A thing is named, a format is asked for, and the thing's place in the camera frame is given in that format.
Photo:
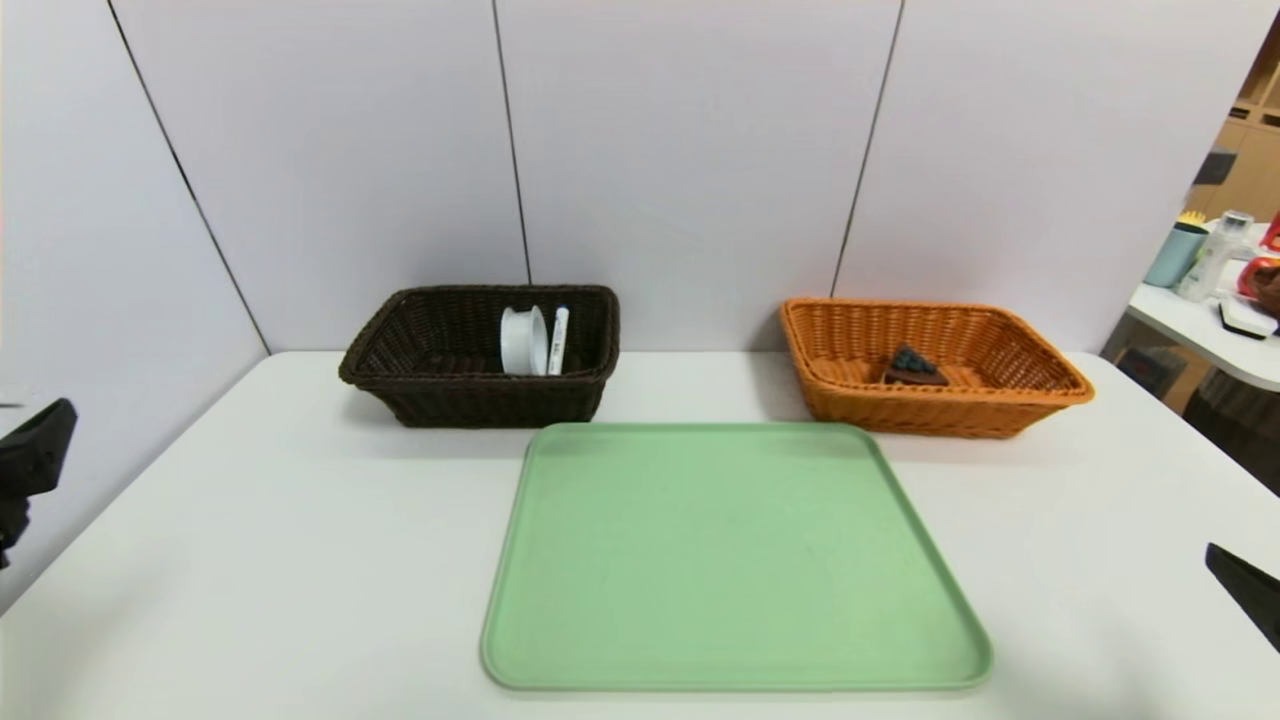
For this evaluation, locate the black and white eraser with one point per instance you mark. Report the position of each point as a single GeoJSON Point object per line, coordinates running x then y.
{"type": "Point", "coordinates": [1248, 320]}

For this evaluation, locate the orange wicker basket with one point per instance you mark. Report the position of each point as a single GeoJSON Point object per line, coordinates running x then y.
{"type": "Point", "coordinates": [950, 415]}

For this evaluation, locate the black office chair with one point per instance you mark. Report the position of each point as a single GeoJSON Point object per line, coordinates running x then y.
{"type": "Point", "coordinates": [1240, 440]}

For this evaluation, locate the yellow plastic item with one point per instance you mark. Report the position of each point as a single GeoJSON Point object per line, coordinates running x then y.
{"type": "Point", "coordinates": [1192, 218]}

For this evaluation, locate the blue and white marker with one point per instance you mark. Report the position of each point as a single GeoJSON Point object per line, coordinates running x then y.
{"type": "Point", "coordinates": [558, 345]}

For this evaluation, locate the white side table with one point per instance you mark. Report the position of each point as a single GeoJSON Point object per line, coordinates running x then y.
{"type": "Point", "coordinates": [1190, 330]}

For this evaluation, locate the light green plastic tray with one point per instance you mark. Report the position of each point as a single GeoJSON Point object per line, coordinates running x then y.
{"type": "Point", "coordinates": [730, 560]}

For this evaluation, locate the round red object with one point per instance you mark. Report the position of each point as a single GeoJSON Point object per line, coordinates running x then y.
{"type": "Point", "coordinates": [1260, 278]}

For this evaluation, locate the clear plastic bottle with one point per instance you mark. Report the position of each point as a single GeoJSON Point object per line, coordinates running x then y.
{"type": "Point", "coordinates": [1210, 262]}

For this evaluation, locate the dark brown wicker basket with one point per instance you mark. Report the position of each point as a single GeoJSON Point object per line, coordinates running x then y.
{"type": "Point", "coordinates": [440, 400]}

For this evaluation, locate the teal cup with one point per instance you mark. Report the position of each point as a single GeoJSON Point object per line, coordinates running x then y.
{"type": "Point", "coordinates": [1175, 258]}

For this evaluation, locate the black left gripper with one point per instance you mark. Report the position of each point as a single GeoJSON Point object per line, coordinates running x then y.
{"type": "Point", "coordinates": [22, 462]}

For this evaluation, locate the chocolate blueberry cake slice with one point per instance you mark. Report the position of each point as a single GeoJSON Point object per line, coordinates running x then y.
{"type": "Point", "coordinates": [915, 370]}

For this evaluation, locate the red package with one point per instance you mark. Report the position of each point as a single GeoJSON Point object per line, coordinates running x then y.
{"type": "Point", "coordinates": [1274, 232]}

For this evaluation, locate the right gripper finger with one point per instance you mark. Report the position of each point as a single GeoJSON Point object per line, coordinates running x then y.
{"type": "Point", "coordinates": [1255, 595]}

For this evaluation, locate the white tape roll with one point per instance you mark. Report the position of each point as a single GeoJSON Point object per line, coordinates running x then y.
{"type": "Point", "coordinates": [522, 342]}

